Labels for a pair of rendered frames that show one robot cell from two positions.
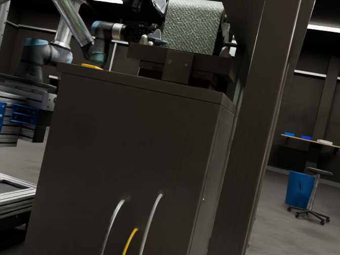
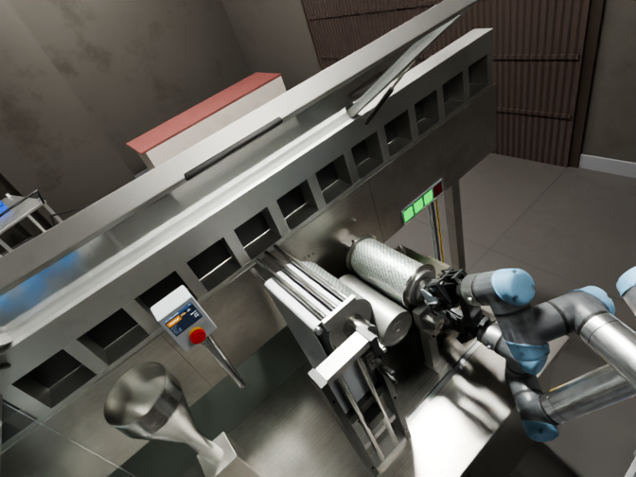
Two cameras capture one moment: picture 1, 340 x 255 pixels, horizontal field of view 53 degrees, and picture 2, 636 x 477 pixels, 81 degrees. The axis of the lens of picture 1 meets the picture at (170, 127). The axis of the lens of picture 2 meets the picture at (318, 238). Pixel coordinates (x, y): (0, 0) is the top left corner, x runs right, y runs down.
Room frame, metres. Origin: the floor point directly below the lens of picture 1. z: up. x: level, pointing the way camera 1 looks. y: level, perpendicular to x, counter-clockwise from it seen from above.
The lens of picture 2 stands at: (2.19, 0.50, 2.12)
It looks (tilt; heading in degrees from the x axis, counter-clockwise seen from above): 38 degrees down; 229
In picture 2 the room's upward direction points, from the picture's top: 22 degrees counter-clockwise
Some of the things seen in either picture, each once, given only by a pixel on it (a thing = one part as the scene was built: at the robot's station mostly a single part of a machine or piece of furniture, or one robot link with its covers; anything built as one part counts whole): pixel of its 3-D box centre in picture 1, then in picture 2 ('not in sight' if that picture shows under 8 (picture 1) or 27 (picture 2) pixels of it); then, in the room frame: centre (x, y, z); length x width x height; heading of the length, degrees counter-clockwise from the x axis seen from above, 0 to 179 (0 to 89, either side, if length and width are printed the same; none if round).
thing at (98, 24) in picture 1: (104, 31); (521, 353); (1.57, 0.39, 1.11); 0.11 x 0.08 x 0.09; 73
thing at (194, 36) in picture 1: (186, 42); not in sight; (1.45, 0.01, 1.11); 0.23 x 0.01 x 0.18; 73
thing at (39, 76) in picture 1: (30, 71); not in sight; (1.87, 0.82, 0.87); 0.15 x 0.15 x 0.10
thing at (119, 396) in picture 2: not in sight; (143, 397); (2.20, -0.20, 1.50); 0.14 x 0.14 x 0.06
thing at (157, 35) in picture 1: (157, 36); not in sight; (1.47, 0.14, 1.11); 0.09 x 0.03 x 0.06; 72
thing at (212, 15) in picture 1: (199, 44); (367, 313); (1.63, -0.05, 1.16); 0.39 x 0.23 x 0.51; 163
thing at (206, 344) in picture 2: not in sight; (220, 361); (2.06, -0.09, 1.51); 0.02 x 0.02 x 0.20
